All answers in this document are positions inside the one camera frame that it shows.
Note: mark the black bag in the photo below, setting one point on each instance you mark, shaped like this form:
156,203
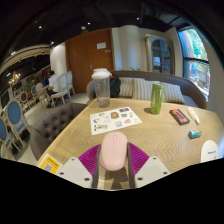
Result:
115,86

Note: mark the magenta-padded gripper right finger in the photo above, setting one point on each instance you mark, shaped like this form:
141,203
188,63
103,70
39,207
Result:
151,170

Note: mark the white tube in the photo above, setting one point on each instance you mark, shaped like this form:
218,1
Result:
193,115

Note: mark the brown wooden door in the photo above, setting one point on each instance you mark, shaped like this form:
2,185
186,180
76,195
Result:
81,56

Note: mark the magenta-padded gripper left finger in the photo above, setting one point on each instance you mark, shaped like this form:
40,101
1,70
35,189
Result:
75,171

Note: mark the hanging chandelier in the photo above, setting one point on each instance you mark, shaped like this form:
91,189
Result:
14,79

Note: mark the person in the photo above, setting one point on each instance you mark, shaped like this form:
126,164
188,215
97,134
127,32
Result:
53,81

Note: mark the striped cushion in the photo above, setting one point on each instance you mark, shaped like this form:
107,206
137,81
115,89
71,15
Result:
126,87
173,93
141,89

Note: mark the pink computer mouse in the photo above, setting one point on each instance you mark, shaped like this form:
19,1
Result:
113,151

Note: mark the grey curved sofa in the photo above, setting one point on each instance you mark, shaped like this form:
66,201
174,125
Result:
190,88

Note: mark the clear shaker bottle white lid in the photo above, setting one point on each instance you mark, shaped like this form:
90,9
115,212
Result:
101,88

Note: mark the white sticker sheet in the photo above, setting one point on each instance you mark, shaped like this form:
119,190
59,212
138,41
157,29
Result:
115,120

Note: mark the grey tufted armchair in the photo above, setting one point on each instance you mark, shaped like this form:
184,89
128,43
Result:
53,125

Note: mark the green drink can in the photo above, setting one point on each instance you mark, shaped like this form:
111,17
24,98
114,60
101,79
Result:
156,98

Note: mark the blue round-back chairs group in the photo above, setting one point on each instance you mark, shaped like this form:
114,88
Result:
14,113

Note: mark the small teal box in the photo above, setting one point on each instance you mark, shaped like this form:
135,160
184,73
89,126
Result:
195,134

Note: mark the white dining chairs group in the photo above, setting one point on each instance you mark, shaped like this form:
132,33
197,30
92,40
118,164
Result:
65,86

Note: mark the black and orange flat box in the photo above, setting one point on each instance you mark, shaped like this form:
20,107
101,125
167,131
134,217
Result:
179,116

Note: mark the yellow and white code card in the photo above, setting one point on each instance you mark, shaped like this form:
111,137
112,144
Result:
49,164

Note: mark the arched glass-door cabinet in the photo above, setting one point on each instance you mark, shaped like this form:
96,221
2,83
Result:
160,55

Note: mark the black-framed glass window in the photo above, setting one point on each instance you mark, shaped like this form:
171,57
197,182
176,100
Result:
196,60

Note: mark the white mouse pad pink rest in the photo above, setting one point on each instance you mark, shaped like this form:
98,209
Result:
210,151

